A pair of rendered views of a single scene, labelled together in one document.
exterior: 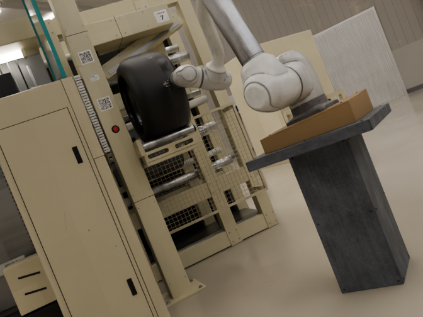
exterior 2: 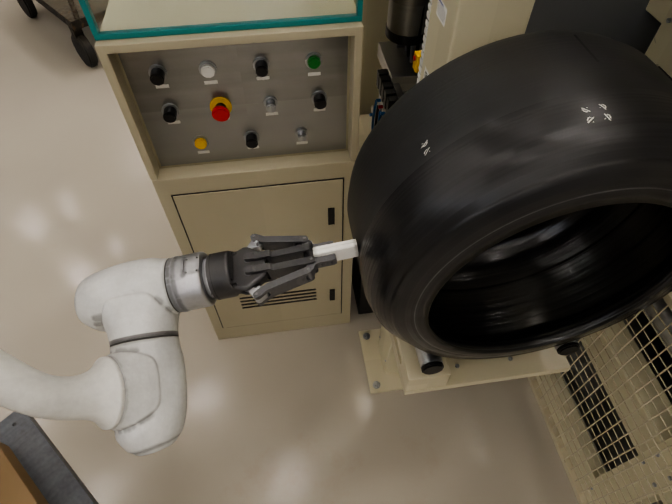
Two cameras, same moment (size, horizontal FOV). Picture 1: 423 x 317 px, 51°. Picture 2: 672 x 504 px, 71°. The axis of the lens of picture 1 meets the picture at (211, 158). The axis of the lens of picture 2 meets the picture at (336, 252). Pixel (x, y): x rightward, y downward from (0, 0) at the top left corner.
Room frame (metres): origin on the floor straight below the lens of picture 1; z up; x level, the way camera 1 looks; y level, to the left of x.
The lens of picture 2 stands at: (2.58, -0.38, 1.77)
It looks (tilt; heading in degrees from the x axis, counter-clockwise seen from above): 52 degrees down; 100
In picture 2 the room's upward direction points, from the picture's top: straight up
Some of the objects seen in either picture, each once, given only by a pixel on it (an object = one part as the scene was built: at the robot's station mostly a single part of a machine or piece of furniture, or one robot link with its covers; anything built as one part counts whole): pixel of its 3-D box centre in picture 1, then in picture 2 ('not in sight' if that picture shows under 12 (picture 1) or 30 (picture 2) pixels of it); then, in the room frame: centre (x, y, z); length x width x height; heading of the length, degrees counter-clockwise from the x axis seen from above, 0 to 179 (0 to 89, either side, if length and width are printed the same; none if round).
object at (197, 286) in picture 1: (180, 291); (397, 356); (2.68, 0.48, 0.01); 0.27 x 0.27 x 0.02; 18
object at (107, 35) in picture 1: (126, 31); not in sight; (3.10, 0.21, 1.71); 0.61 x 0.25 x 0.15; 108
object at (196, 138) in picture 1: (171, 148); (407, 308); (2.64, 0.20, 0.83); 0.36 x 0.09 x 0.06; 108
